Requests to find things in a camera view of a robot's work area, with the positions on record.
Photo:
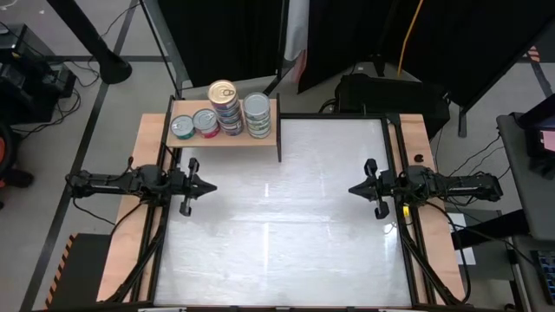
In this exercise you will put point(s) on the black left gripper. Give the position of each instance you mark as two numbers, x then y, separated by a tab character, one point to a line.
188	186

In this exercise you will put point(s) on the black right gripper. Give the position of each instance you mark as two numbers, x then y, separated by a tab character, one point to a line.
378	188

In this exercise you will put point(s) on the red label pull-tab can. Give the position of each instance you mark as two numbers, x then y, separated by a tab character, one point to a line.
212	134
204	120

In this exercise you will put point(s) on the bronze lid blue can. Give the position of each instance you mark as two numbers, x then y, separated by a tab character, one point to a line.
234	131

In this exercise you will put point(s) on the teal skipjack tuna can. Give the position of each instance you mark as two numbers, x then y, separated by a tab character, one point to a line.
182	125

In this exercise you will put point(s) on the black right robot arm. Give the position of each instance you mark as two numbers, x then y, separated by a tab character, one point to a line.
468	186

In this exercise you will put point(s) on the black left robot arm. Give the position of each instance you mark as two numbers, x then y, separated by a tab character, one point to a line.
108	184

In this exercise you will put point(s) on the black electronics stack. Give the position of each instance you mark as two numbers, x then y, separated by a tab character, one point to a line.
26	86

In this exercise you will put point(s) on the black equipment case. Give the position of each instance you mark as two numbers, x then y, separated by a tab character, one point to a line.
390	104

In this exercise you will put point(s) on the white paper sheet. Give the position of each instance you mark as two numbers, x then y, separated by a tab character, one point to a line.
468	256

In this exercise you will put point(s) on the thin black tripod leg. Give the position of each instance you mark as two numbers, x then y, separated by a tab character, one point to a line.
161	52
273	80

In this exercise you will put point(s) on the black mat orange stripes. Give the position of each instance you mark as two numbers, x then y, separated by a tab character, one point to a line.
82	273

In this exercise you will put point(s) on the black curtain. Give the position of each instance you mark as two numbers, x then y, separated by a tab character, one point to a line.
477	43
225	39

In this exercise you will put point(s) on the black stand with round base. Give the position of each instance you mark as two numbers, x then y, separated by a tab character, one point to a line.
112	67

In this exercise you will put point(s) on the gray desk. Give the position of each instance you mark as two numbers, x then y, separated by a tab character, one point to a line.
533	203

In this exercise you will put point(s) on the pink white curtain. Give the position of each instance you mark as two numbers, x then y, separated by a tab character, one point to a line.
297	26

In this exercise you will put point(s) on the laptop with pink screen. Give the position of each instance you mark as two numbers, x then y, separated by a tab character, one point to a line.
547	141

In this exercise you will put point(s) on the orange black vacuum cleaner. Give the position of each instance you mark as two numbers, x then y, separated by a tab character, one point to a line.
6	151

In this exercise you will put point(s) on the black keyboard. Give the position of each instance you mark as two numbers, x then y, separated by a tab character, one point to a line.
547	273

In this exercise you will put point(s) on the black table frame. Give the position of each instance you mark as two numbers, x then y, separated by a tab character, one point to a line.
338	116

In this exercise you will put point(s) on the gray metal post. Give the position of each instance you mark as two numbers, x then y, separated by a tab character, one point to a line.
172	47

